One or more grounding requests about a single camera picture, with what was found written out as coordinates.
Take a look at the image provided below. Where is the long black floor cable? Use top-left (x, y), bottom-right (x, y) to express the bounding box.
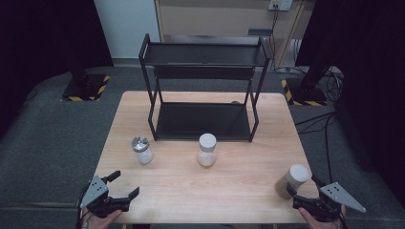
top-left (295, 111), bottom-right (337, 185)

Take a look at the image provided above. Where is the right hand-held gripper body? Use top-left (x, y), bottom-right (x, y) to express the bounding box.
top-left (291, 181), bottom-right (368, 223)

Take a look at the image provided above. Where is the person's right hand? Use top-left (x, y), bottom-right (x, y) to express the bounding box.
top-left (297, 204), bottom-right (348, 229)

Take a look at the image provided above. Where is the black curtain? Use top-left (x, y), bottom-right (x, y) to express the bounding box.
top-left (0, 0), bottom-right (115, 139)
top-left (295, 0), bottom-right (405, 204)

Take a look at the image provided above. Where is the grey-lid jar of white powder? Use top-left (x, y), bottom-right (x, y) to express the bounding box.
top-left (197, 133), bottom-right (218, 168)

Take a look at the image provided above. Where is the tangle of floor cables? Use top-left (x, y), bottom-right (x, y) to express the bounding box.
top-left (323, 68), bottom-right (346, 103)

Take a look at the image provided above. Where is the person's left hand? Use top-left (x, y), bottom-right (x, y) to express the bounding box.
top-left (84, 209), bottom-right (124, 229)

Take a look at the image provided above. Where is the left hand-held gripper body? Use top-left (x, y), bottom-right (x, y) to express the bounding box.
top-left (79, 175), bottom-right (132, 219)

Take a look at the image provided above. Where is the white wall power outlet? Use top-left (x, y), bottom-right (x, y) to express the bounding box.
top-left (267, 0), bottom-right (293, 12)

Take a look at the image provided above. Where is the silver-lid jar of white powder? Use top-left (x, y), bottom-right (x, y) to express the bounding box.
top-left (131, 135), bottom-right (155, 165)

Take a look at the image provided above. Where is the beige wooden cabinet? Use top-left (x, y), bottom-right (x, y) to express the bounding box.
top-left (154, 0), bottom-right (308, 38)

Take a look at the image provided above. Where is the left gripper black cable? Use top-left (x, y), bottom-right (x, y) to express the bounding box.
top-left (75, 184), bottom-right (91, 229)

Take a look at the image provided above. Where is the black stand with striped base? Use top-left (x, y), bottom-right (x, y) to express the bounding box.
top-left (281, 47), bottom-right (338, 108)
top-left (61, 31), bottom-right (111, 103)

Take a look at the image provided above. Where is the black two-tier metal rack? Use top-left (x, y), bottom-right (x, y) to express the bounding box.
top-left (138, 32), bottom-right (271, 143)

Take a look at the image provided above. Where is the black cable from wall outlet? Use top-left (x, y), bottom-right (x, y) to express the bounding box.
top-left (268, 9), bottom-right (281, 72)

